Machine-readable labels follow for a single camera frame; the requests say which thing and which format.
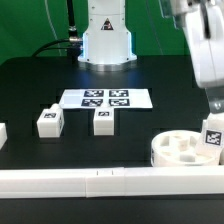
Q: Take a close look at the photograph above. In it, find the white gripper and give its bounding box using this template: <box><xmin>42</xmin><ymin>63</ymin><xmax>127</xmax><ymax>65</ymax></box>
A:
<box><xmin>183</xmin><ymin>0</ymin><xmax>224</xmax><ymax>114</ymax></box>

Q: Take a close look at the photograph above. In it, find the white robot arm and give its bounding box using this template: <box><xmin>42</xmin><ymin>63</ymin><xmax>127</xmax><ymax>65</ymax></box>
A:
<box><xmin>78</xmin><ymin>0</ymin><xmax>224</xmax><ymax>114</ymax></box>

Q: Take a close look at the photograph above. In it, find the white front fence bar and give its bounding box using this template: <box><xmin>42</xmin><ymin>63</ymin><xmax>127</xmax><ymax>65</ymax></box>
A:
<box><xmin>0</xmin><ymin>166</ymin><xmax>224</xmax><ymax>198</ymax></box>

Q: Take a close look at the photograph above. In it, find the white fence bar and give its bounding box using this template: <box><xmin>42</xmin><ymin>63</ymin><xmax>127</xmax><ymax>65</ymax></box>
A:
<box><xmin>0</xmin><ymin>166</ymin><xmax>224</xmax><ymax>198</ymax></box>
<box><xmin>0</xmin><ymin>123</ymin><xmax>7</xmax><ymax>150</ymax></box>

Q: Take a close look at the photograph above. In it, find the white marker sheet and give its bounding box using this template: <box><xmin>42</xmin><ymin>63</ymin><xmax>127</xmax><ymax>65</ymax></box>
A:
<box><xmin>59</xmin><ymin>89</ymin><xmax>153</xmax><ymax>109</ymax></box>

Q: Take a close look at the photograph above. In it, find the white left fence bar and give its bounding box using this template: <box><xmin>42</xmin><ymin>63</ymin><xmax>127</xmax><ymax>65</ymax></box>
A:
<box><xmin>0</xmin><ymin>123</ymin><xmax>7</xmax><ymax>150</ymax></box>

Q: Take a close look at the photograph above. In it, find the black cable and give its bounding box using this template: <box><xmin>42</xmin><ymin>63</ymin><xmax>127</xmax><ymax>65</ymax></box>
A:
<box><xmin>31</xmin><ymin>0</ymin><xmax>84</xmax><ymax>58</ymax></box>

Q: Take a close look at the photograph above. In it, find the white thin cable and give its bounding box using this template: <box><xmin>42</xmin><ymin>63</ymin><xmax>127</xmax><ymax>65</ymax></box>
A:
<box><xmin>44</xmin><ymin>0</ymin><xmax>63</xmax><ymax>57</ymax></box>

